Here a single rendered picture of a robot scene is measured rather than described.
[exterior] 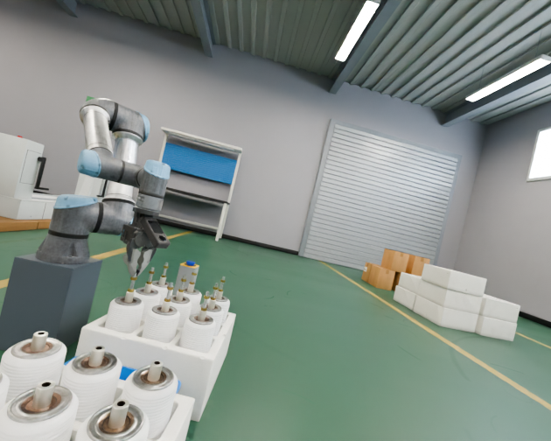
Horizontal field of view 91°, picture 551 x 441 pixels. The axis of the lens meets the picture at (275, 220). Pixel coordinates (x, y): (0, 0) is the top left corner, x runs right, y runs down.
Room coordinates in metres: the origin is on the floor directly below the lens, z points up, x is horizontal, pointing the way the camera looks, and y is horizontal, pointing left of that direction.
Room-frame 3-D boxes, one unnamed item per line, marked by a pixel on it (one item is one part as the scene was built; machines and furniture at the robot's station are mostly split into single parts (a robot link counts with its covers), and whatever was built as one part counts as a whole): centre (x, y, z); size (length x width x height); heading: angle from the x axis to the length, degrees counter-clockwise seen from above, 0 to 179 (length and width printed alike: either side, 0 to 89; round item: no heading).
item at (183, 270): (1.25, 0.34, 0.16); 0.07 x 0.07 x 0.31; 89
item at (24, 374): (0.53, 0.39, 0.16); 0.10 x 0.10 x 0.18
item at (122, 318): (0.85, 0.39, 0.16); 0.10 x 0.10 x 0.18
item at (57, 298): (0.95, 0.70, 0.15); 0.18 x 0.18 x 0.30; 6
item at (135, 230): (0.86, 0.41, 0.48); 0.09 x 0.08 x 0.12; 58
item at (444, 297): (2.80, -1.93, 0.27); 0.39 x 0.39 x 0.18; 7
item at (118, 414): (0.41, 0.16, 0.26); 0.02 x 0.02 x 0.03
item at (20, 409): (0.41, 0.28, 0.25); 0.08 x 0.08 x 0.01
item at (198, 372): (0.96, 0.27, 0.09); 0.39 x 0.39 x 0.18; 89
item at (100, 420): (0.41, 0.16, 0.25); 0.08 x 0.08 x 0.01
